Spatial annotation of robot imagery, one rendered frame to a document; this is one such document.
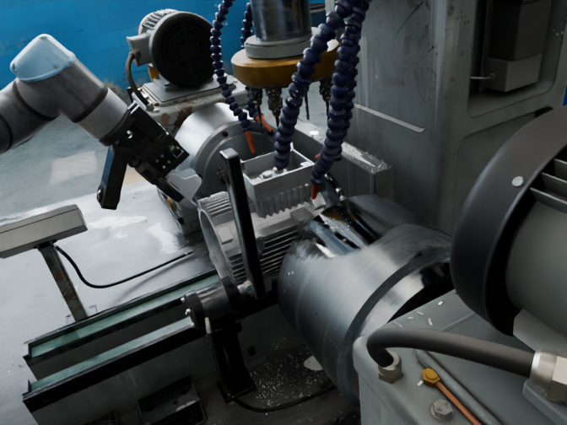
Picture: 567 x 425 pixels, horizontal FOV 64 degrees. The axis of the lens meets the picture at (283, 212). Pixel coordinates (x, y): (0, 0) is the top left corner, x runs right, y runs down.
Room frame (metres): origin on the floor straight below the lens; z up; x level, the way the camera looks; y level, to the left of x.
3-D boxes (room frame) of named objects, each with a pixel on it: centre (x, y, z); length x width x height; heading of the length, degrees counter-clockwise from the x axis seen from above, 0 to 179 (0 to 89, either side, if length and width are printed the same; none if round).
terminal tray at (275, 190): (0.75, 0.01, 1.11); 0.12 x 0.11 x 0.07; 112
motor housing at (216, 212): (0.73, 0.04, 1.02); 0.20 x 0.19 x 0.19; 112
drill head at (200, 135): (1.08, 0.13, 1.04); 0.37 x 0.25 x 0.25; 22
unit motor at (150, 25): (1.33, 0.26, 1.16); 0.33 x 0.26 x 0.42; 22
